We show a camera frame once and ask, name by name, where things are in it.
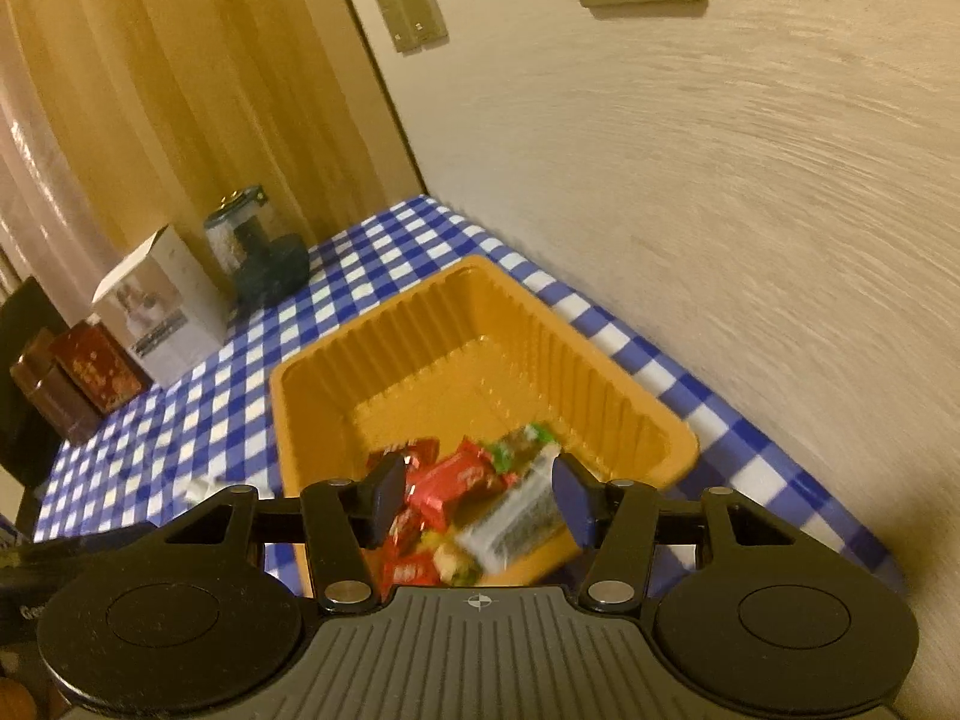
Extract bright red snack packet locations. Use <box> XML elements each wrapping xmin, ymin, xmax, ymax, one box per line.
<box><xmin>409</xmin><ymin>437</ymin><xmax>505</xmax><ymax>532</ymax></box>

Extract dark red snack packet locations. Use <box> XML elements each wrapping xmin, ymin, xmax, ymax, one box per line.
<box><xmin>366</xmin><ymin>437</ymin><xmax>439</xmax><ymax>472</ymax></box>

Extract yellow green candy packet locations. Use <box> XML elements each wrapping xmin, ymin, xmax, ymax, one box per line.
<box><xmin>483</xmin><ymin>422</ymin><xmax>556</xmax><ymax>475</ymax></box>

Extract green silver snack packet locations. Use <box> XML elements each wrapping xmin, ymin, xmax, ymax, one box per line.
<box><xmin>182</xmin><ymin>476</ymin><xmax>223</xmax><ymax>507</ymax></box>

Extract person left hand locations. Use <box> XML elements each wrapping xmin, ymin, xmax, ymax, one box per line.
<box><xmin>2</xmin><ymin>642</ymin><xmax>70</xmax><ymax>720</ymax></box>

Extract brown metal canister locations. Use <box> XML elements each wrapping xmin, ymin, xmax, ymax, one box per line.
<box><xmin>10</xmin><ymin>328</ymin><xmax>103</xmax><ymax>445</ymax></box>

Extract blue white checkered tablecloth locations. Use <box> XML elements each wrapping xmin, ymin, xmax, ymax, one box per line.
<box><xmin>32</xmin><ymin>197</ymin><xmax>907</xmax><ymax>590</ymax></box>

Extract red kitkat packet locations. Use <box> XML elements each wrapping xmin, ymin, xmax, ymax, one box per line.
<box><xmin>379</xmin><ymin>507</ymin><xmax>443</xmax><ymax>598</ymax></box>

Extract red gift box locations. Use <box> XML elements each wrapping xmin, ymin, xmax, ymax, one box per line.
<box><xmin>50</xmin><ymin>322</ymin><xmax>151</xmax><ymax>416</ymax></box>

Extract grey clear snack packet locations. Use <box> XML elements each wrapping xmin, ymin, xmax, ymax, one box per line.
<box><xmin>454</xmin><ymin>442</ymin><xmax>565</xmax><ymax>575</ymax></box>

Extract white product box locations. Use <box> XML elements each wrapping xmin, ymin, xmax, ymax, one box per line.
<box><xmin>93</xmin><ymin>224</ymin><xmax>229</xmax><ymax>388</ymax></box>

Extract green glass jar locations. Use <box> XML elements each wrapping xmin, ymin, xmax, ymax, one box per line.
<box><xmin>203</xmin><ymin>185</ymin><xmax>311</xmax><ymax>314</ymax></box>

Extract orange plastic tray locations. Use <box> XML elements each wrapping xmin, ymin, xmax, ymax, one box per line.
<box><xmin>266</xmin><ymin>253</ymin><xmax>701</xmax><ymax>602</ymax></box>

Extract double wall socket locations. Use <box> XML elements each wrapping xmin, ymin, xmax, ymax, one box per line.
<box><xmin>376</xmin><ymin>0</ymin><xmax>449</xmax><ymax>54</ymax></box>

